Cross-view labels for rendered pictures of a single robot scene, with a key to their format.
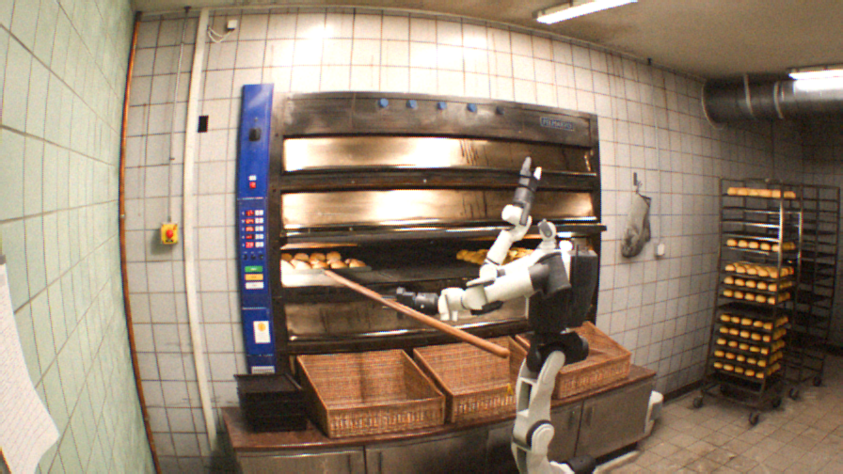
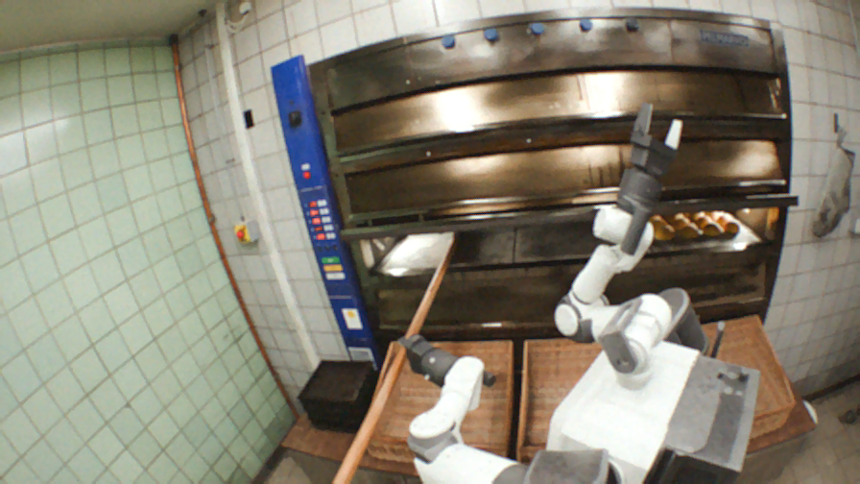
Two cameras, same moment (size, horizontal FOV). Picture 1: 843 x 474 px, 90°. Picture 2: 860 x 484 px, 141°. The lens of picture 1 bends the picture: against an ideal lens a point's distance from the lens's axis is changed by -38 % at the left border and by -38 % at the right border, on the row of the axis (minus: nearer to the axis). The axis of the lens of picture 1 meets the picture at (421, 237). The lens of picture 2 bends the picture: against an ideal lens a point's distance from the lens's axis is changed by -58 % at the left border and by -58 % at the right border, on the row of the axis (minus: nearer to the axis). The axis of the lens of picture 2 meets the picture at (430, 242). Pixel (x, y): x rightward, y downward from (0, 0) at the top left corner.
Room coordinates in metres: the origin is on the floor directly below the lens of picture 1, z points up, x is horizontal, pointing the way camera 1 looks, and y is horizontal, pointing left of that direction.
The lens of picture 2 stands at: (2.00, -0.51, 1.78)
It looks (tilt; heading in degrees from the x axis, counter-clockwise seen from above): 20 degrees down; 42
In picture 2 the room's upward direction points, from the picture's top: 11 degrees counter-clockwise
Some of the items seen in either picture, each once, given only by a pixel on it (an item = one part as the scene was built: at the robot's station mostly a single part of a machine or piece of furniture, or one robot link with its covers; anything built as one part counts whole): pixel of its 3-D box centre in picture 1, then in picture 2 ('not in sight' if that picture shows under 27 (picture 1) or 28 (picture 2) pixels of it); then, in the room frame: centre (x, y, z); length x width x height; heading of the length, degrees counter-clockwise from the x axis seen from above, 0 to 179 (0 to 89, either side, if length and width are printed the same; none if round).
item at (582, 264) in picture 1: (560, 286); (649, 443); (2.40, -0.54, 1.26); 0.34 x 0.30 x 0.36; 170
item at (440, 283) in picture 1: (456, 282); (585, 265); (3.23, -0.17, 1.16); 1.80 x 0.06 x 0.04; 114
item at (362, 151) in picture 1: (458, 151); (575, 94); (3.21, -0.18, 1.80); 1.79 x 0.11 x 0.19; 114
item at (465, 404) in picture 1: (483, 376); (591, 399); (2.97, -0.30, 0.72); 0.56 x 0.49 x 0.28; 113
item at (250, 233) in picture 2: (169, 232); (246, 230); (2.57, 1.17, 1.46); 0.10 x 0.07 x 0.10; 114
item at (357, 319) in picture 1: (458, 310); (585, 299); (3.21, -0.18, 1.02); 1.79 x 0.11 x 0.19; 114
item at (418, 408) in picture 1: (368, 391); (442, 401); (2.73, 0.24, 0.72); 0.56 x 0.49 x 0.28; 115
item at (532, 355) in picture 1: (558, 347); not in sight; (2.44, -0.56, 1.00); 0.28 x 0.13 x 0.18; 115
